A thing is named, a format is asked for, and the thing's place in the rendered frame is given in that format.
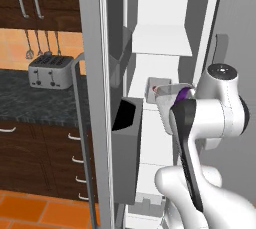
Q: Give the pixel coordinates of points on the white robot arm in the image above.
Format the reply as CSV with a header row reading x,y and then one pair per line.
x,y
230,119

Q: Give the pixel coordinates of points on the clear meat container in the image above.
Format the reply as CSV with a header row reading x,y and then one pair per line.
x,y
156,83

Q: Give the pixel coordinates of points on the clear vegetable container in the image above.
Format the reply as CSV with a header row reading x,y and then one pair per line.
x,y
165,101

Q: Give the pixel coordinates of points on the grey freezer door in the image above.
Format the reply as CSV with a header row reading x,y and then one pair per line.
x,y
95,73

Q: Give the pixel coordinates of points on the purple eggplant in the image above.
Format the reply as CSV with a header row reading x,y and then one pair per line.
x,y
182,93

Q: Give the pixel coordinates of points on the white freezer shelf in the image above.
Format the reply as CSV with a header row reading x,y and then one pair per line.
x,y
160,39

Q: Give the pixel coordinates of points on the white freezer interior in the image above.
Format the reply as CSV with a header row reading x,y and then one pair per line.
x,y
156,13

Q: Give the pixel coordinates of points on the small grey door bin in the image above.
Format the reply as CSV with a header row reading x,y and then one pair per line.
x,y
117,63

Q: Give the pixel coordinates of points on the silver four-slot toaster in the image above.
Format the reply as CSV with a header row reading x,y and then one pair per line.
x,y
50,72

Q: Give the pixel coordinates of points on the hanging metal utensil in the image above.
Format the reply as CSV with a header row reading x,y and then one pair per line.
x,y
48,43
58,43
38,43

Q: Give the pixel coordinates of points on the dark wood base cupboard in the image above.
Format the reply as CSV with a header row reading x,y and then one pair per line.
x,y
40,159

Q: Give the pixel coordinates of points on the hanging metal whisk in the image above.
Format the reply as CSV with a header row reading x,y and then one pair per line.
x,y
29,48

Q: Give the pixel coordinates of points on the grey fridge door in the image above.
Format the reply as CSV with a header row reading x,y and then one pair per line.
x,y
240,39

